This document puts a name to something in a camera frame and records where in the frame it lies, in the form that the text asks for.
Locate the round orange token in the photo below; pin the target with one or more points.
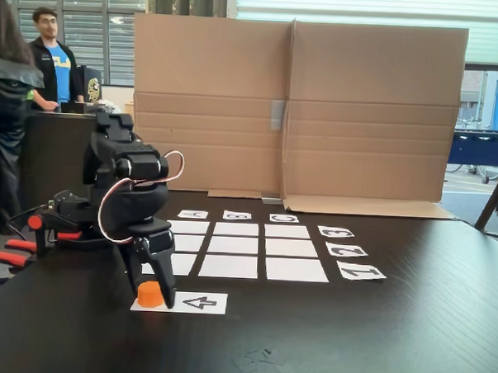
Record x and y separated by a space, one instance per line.
150 294

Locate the white nine-square grid sheet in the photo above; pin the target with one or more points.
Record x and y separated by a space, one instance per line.
234 248

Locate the paper sheet letter A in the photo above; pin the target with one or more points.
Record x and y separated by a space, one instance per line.
193 214

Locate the paper sheet with arrow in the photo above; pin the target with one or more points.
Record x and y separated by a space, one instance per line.
202 303

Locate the paper sheet letter B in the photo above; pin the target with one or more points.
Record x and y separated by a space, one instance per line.
237 215

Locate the black counter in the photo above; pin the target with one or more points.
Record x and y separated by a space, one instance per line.
56 153

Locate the red black table clamp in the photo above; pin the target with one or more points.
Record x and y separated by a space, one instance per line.
18 260

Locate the paper sheet letter C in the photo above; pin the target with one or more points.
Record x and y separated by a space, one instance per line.
284 218

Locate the black box with logo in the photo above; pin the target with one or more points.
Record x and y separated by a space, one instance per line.
90 84

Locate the grey tape on cardboard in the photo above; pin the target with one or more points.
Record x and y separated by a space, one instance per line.
277 115

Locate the standing person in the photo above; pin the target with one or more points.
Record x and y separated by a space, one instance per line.
57 68

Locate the person with black jacket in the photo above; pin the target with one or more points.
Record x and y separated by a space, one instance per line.
6 110

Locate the paper sheet number 3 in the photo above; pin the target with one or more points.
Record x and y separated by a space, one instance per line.
336 232

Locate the paper sheet number 2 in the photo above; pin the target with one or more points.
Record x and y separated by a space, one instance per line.
346 249

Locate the paper sheet number 1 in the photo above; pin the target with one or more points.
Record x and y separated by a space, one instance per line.
361 270

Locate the brown cardboard screen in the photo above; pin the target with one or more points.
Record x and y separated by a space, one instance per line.
359 117

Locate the black slanted stand leg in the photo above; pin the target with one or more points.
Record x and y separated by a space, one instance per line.
494 197

